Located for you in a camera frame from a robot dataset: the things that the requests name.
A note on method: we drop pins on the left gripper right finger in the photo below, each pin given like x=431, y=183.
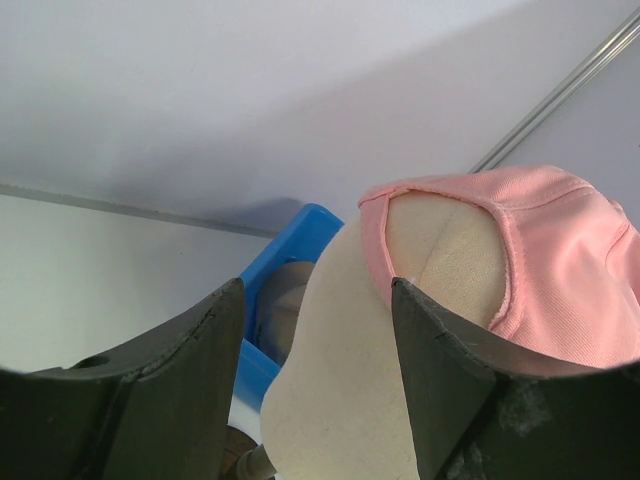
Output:
x=481, y=407

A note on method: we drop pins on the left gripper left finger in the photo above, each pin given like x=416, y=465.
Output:
x=154, y=407

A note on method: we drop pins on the pink baseball cap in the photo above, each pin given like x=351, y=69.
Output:
x=572, y=259

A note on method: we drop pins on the dark round wooden stand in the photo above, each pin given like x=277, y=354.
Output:
x=244, y=459

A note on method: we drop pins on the beige mannequin head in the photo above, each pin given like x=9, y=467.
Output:
x=337, y=408

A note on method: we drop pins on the beige cap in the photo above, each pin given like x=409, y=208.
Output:
x=277, y=309

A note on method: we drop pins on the blue plastic bin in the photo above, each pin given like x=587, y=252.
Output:
x=303, y=239

